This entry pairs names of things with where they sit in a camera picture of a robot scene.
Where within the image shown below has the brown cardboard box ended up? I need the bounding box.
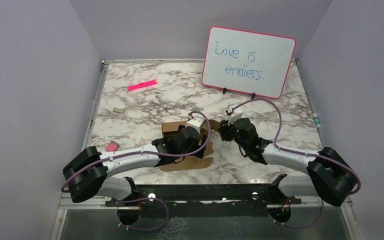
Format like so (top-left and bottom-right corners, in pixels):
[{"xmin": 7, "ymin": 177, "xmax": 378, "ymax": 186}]
[{"xmin": 157, "ymin": 119, "xmax": 220, "ymax": 172}]

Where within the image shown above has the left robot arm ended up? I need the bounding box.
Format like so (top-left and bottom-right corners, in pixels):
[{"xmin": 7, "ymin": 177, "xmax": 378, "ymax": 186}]
[{"xmin": 60, "ymin": 126, "xmax": 211, "ymax": 203}]

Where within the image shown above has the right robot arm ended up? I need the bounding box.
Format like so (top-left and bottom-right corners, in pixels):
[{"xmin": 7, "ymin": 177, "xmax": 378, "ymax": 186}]
[{"xmin": 218, "ymin": 118, "xmax": 360, "ymax": 207}]

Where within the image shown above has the pink marker pen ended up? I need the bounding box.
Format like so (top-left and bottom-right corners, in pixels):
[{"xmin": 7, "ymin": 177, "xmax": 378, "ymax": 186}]
[{"xmin": 127, "ymin": 78, "xmax": 157, "ymax": 92}]

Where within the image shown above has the pink framed whiteboard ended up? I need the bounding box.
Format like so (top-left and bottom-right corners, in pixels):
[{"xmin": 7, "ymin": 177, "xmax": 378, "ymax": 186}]
[{"xmin": 201, "ymin": 26, "xmax": 297, "ymax": 99}]

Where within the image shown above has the small tan cardboard scrap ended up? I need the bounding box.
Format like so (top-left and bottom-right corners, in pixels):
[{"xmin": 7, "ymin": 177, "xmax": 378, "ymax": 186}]
[{"xmin": 112, "ymin": 107, "xmax": 124, "ymax": 114}]

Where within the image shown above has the green white small bottle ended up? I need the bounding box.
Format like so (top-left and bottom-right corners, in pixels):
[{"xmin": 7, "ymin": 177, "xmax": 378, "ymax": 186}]
[{"xmin": 312, "ymin": 113, "xmax": 321, "ymax": 128}]

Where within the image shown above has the pink eraser block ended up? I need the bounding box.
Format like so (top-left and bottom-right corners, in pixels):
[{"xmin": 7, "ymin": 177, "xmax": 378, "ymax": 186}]
[{"xmin": 105, "ymin": 140, "xmax": 120, "ymax": 152}]

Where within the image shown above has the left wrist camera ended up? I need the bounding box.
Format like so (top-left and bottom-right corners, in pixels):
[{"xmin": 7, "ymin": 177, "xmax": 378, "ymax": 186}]
[{"xmin": 185, "ymin": 116, "xmax": 206, "ymax": 134}]

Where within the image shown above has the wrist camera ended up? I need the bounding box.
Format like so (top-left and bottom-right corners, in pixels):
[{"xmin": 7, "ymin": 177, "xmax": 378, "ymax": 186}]
[
  {"xmin": 225, "ymin": 104, "xmax": 243, "ymax": 125},
  {"xmin": 185, "ymin": 116, "xmax": 206, "ymax": 134}
]

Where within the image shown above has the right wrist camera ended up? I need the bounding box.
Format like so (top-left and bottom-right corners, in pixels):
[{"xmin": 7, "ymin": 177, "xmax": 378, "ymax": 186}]
[{"xmin": 225, "ymin": 104, "xmax": 243, "ymax": 125}]

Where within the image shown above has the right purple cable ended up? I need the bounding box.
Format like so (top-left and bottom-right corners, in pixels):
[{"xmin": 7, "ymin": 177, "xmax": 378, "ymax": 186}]
[{"xmin": 226, "ymin": 98, "xmax": 362, "ymax": 230}]

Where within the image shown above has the purple cable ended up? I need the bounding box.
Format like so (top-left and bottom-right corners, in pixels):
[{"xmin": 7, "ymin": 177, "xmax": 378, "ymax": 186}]
[
  {"xmin": 60, "ymin": 110, "xmax": 212, "ymax": 232},
  {"xmin": 226, "ymin": 98, "xmax": 362, "ymax": 230}
]

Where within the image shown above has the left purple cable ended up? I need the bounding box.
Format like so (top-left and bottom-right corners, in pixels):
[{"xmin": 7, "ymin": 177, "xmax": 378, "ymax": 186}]
[{"xmin": 60, "ymin": 110, "xmax": 212, "ymax": 232}]

